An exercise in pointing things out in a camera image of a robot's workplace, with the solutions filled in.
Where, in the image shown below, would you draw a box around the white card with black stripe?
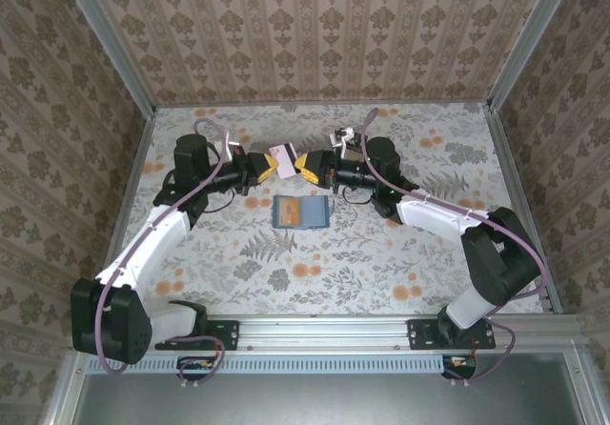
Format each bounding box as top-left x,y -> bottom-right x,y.
267,143 -> 297,180

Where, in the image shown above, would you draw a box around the blue leather card holder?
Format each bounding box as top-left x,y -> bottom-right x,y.
273,194 -> 331,230

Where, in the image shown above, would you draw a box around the gold VIP card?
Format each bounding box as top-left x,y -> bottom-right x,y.
277,197 -> 301,229

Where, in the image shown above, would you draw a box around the black electronics board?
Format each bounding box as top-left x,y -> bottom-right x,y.
441,354 -> 478,381
176,355 -> 216,384

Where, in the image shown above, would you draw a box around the grey metal sheet panel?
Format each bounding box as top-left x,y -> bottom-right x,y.
71,372 -> 590,425

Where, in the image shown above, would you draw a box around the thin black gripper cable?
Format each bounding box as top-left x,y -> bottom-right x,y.
202,187 -> 240,214
333,184 -> 376,206

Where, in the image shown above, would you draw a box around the aluminium table side rail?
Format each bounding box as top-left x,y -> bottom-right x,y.
480,103 -> 564,315
89,108 -> 158,316

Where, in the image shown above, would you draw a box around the aluminium frame post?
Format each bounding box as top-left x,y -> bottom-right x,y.
55,0 -> 159,114
486,0 -> 583,114

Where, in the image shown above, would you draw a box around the aluminium mounting rail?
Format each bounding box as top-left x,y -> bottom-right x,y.
70,314 -> 581,350

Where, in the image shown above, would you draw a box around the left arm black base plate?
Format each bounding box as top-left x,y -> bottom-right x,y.
154,318 -> 240,352

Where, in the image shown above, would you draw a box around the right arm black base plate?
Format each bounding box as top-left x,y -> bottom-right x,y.
407,318 -> 497,352

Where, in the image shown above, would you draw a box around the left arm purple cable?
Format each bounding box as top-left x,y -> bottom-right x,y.
94,118 -> 234,391

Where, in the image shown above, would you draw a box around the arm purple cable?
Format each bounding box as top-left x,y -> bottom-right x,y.
359,108 -> 549,388
94,118 -> 234,391

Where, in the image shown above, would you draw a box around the grey slotted cable duct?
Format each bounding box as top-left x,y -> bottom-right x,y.
88,354 -> 447,375

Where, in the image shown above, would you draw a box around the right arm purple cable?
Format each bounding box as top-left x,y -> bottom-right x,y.
359,108 -> 549,388

